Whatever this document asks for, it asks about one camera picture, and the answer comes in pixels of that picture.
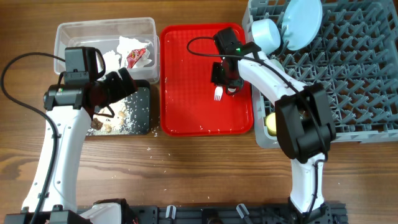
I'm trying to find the white plastic fork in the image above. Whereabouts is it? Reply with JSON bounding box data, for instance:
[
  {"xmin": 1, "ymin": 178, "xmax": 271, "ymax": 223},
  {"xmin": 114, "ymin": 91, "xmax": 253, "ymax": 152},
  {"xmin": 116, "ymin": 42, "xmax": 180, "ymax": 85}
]
[{"xmin": 214, "ymin": 86, "xmax": 223, "ymax": 101}]

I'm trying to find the white napkin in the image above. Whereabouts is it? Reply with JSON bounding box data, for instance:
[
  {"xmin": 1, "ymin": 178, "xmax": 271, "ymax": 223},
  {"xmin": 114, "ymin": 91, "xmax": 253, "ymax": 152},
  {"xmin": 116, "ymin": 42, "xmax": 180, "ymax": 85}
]
[
  {"xmin": 116, "ymin": 36, "xmax": 152, "ymax": 68},
  {"xmin": 103, "ymin": 50, "xmax": 121, "ymax": 73}
]

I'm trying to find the red snack wrapper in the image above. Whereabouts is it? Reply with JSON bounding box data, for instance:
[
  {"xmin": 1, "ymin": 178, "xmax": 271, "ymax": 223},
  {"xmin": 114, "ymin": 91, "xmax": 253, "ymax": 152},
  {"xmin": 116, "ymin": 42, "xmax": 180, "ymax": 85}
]
[{"xmin": 126, "ymin": 48, "xmax": 146, "ymax": 68}]

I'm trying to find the food scraps and rice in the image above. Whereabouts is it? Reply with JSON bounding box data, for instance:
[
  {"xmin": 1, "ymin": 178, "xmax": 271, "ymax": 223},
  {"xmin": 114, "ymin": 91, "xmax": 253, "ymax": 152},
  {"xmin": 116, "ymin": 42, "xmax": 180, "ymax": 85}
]
[{"xmin": 86, "ymin": 90, "xmax": 150, "ymax": 135}]

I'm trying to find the green bowl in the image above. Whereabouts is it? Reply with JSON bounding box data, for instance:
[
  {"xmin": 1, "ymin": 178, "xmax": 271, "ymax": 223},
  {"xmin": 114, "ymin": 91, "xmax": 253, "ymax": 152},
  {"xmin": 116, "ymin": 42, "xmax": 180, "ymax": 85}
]
[{"xmin": 270, "ymin": 59, "xmax": 284, "ymax": 71}]

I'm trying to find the light blue bowl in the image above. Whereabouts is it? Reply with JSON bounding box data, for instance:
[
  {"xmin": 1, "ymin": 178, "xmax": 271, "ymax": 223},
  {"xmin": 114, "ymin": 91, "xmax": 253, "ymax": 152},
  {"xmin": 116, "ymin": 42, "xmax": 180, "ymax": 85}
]
[{"xmin": 252, "ymin": 19, "xmax": 281, "ymax": 55}]

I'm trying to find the yellow cup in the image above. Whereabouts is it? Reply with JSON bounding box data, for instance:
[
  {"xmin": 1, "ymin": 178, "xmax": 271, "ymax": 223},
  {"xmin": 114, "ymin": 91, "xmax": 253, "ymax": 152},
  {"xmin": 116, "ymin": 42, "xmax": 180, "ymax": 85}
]
[{"xmin": 264, "ymin": 113, "xmax": 277, "ymax": 136}]

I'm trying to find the light blue plate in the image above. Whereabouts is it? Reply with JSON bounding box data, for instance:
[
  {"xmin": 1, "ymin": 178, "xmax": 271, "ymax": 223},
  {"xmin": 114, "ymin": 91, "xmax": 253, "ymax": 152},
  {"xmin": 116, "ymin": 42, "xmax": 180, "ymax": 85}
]
[{"xmin": 282, "ymin": 0, "xmax": 323, "ymax": 50}]

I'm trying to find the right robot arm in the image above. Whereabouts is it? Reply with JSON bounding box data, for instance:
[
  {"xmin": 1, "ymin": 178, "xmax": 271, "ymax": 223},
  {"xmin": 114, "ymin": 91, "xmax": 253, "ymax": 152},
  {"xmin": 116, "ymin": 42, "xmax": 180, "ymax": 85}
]
[{"xmin": 211, "ymin": 28, "xmax": 336, "ymax": 218}]

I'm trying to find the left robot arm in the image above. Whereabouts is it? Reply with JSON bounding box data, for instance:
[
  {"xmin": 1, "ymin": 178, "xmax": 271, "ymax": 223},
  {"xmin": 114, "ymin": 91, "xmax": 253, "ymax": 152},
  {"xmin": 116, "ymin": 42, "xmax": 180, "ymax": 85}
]
[{"xmin": 4, "ymin": 47, "xmax": 138, "ymax": 223}]

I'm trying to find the black food waste tray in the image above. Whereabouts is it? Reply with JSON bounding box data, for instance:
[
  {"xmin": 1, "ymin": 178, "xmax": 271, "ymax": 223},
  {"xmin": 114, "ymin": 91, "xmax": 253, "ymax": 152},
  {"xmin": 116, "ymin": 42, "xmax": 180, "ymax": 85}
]
[{"xmin": 85, "ymin": 79, "xmax": 152, "ymax": 136}]

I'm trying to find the clear plastic waste bin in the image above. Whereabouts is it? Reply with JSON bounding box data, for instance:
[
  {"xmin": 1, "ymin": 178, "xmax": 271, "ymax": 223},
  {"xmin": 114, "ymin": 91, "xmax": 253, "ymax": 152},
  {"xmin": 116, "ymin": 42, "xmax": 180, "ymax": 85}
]
[{"xmin": 54, "ymin": 17, "xmax": 160, "ymax": 84}]

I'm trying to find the grey dishwasher rack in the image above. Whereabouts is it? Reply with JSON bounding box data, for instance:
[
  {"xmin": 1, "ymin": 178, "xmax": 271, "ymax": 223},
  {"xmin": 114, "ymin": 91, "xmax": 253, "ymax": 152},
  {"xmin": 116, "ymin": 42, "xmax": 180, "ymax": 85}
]
[{"xmin": 242, "ymin": 1, "xmax": 397, "ymax": 143}]

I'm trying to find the red serving tray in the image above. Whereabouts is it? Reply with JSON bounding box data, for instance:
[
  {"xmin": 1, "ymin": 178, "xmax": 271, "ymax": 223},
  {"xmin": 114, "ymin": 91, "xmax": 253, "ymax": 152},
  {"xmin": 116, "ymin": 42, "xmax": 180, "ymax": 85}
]
[{"xmin": 159, "ymin": 23, "xmax": 254, "ymax": 136}]

